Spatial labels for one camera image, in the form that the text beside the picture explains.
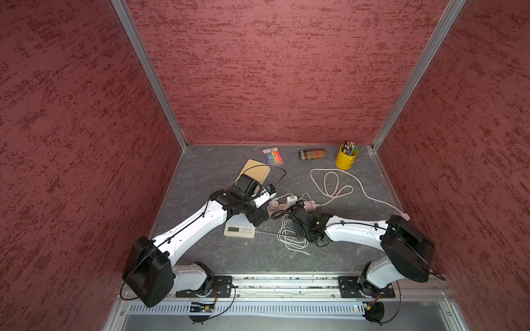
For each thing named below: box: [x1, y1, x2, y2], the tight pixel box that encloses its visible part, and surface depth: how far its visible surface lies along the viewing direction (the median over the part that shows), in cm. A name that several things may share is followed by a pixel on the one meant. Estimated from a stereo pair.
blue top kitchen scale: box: [223, 213, 257, 239], surface depth 88 cm
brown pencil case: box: [298, 148, 327, 161], surface depth 116 cm
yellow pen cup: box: [334, 142, 359, 171], surface depth 106 cm
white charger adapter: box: [286, 195, 299, 208], surface depth 91 cm
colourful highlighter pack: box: [262, 146, 284, 166], surface depth 116 cm
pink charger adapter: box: [269, 199, 279, 211], surface depth 90 cm
